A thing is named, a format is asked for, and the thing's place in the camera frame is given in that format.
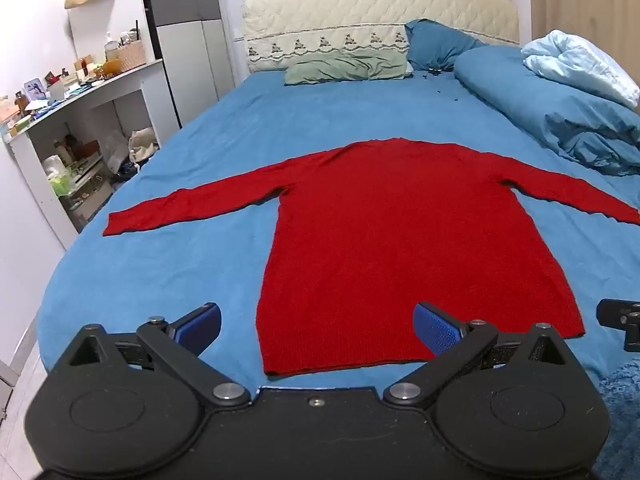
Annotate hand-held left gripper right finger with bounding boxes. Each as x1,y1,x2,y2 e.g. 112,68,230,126
382,302,571,409

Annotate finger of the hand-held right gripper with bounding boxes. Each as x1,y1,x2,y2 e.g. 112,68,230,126
596,298,640,354

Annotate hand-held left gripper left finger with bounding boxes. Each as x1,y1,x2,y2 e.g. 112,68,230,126
64,302,251,411

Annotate red knit sweater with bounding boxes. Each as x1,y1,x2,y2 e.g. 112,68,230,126
102,137,640,377

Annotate bed with blue sheet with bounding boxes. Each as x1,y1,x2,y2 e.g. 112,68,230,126
36,67,640,397

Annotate white cloth bag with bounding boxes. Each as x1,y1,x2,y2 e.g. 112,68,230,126
127,127,161,164

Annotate green tissue packet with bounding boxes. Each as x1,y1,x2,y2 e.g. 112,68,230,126
50,170,76,197

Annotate blue duvet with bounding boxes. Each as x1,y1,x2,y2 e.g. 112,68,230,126
452,47,640,177

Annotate white desk with shelves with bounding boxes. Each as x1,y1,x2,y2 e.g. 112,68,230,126
5,58,182,251

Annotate light blue blanket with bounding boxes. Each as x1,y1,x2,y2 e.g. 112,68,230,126
521,30,640,110

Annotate small dark scraps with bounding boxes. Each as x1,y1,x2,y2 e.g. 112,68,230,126
415,66,463,102

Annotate wicker basket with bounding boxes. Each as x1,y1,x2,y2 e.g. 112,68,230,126
116,40,147,72

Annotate green pillow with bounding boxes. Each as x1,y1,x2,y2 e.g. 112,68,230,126
284,49,414,86

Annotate blue pillow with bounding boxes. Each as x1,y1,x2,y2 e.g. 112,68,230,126
405,19,491,72

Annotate grey and white wardrobe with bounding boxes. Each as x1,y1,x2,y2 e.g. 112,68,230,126
137,0,236,132

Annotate cream quilted headboard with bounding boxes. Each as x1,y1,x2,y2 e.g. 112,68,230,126
242,0,521,74

